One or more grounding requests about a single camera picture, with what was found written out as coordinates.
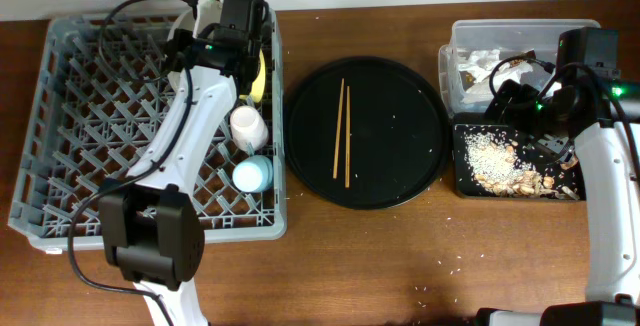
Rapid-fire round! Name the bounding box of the yellow bowl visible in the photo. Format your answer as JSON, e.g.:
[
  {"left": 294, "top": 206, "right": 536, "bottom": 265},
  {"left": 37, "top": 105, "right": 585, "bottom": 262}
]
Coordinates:
[{"left": 239, "top": 51, "right": 266, "bottom": 103}]

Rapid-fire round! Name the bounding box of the wooden chopstick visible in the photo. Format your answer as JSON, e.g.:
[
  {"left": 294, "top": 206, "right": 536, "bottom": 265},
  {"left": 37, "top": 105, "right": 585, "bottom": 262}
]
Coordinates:
[
  {"left": 332, "top": 78, "right": 345, "bottom": 179},
  {"left": 345, "top": 86, "right": 351, "bottom": 189}
]

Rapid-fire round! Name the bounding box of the pink plastic cup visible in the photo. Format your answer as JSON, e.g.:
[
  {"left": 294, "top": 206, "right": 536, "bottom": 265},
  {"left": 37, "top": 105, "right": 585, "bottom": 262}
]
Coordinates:
[{"left": 230, "top": 106, "right": 269, "bottom": 152}]

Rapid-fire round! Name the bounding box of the light blue plastic cup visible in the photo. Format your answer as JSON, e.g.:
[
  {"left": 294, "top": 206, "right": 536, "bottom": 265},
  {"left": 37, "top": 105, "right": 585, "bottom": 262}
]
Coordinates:
[{"left": 232, "top": 155, "right": 274, "bottom": 193}]

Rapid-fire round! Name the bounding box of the grey round plate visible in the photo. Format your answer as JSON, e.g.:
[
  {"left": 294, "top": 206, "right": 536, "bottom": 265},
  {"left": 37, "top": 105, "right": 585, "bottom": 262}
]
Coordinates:
[{"left": 164, "top": 11, "right": 197, "bottom": 92}]

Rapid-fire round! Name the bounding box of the food scraps and rice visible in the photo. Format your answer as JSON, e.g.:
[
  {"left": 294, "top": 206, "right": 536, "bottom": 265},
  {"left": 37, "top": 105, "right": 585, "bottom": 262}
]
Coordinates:
[{"left": 456, "top": 127, "right": 584, "bottom": 200}]

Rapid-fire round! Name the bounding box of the gold foil snack wrapper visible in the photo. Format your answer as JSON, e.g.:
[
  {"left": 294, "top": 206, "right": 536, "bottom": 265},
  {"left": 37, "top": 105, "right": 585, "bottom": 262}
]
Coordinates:
[{"left": 464, "top": 49, "right": 538, "bottom": 85}]

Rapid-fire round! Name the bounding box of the clear plastic waste bin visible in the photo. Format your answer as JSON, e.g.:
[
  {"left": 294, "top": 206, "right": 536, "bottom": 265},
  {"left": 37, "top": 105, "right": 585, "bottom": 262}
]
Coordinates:
[{"left": 438, "top": 19, "right": 600, "bottom": 116}]

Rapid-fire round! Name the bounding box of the white paper napkin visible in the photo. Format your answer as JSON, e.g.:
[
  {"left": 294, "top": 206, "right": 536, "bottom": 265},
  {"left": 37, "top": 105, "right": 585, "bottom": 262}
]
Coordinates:
[{"left": 458, "top": 49, "right": 533, "bottom": 104}]

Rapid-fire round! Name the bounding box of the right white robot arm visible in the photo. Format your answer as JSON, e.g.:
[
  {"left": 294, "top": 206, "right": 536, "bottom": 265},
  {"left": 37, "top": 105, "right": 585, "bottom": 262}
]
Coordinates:
[{"left": 473, "top": 27, "right": 639, "bottom": 326}]

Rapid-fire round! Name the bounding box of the black rectangular food tray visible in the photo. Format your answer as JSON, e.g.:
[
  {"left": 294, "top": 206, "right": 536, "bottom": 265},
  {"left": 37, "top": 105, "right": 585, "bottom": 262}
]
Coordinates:
[{"left": 453, "top": 123, "right": 586, "bottom": 201}]

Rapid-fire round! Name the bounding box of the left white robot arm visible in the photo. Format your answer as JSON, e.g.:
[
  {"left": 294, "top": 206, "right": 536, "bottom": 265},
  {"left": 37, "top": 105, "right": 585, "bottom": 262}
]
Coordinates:
[{"left": 90, "top": 0, "right": 275, "bottom": 325}]

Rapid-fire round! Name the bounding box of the grey plastic dishwasher rack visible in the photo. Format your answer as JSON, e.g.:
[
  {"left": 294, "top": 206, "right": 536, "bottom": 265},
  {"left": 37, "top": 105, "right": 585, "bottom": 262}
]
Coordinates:
[{"left": 8, "top": 13, "right": 287, "bottom": 254}]

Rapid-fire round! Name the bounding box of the round black serving tray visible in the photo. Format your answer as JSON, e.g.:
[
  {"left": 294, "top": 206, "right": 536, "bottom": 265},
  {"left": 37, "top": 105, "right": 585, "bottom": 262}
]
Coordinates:
[{"left": 284, "top": 56, "right": 452, "bottom": 210}]

